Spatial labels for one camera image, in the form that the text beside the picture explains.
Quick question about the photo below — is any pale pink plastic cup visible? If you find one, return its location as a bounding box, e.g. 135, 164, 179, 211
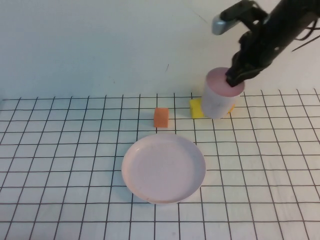
201, 66, 245, 120

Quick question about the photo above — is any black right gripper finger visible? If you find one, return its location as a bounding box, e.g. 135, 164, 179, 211
239, 65, 264, 82
225, 66, 246, 88

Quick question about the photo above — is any orange foam cube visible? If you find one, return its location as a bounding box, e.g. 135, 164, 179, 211
153, 107, 170, 129

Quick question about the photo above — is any yellow foam cube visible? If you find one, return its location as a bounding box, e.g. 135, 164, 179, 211
189, 98, 205, 119

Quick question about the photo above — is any pale pink round plate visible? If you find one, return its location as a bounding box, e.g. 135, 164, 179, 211
121, 133, 207, 206

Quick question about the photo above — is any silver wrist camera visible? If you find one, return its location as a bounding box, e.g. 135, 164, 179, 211
211, 0, 270, 35

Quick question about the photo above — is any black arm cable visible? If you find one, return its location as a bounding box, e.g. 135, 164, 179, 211
291, 18, 320, 53

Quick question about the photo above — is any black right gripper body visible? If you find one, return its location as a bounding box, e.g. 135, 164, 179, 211
231, 14, 295, 76

